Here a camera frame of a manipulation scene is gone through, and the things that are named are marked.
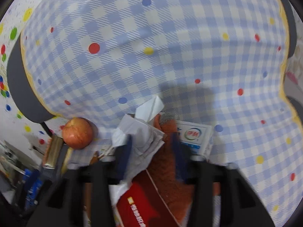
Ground white milk carton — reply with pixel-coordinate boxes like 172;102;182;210
175;120;215;162

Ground white wrapper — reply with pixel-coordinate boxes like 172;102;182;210
111;113;165;185

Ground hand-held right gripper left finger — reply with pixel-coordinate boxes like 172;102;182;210
26;135;133;227

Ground orange fuzzy cloth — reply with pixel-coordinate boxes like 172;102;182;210
145;113;197;223

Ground red cardboard box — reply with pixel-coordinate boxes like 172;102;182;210
117;170;183;227

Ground red apple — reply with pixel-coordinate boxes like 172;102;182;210
62;117;94;150

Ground brown curved shell piece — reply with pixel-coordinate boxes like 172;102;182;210
89;151;100;166

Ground gold foil packet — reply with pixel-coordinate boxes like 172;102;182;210
44;134;73;171

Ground pink floral plastic sheet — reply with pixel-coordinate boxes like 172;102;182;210
283;54;303;100

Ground white folded tissue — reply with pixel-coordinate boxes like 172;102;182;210
134;96;165;124

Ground blue plastic basket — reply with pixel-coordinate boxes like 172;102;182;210
22;168;48;209

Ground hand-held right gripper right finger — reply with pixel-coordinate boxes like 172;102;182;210
172;132;276;227

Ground blue checkered dotted cloth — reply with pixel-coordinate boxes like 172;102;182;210
20;0;303;223

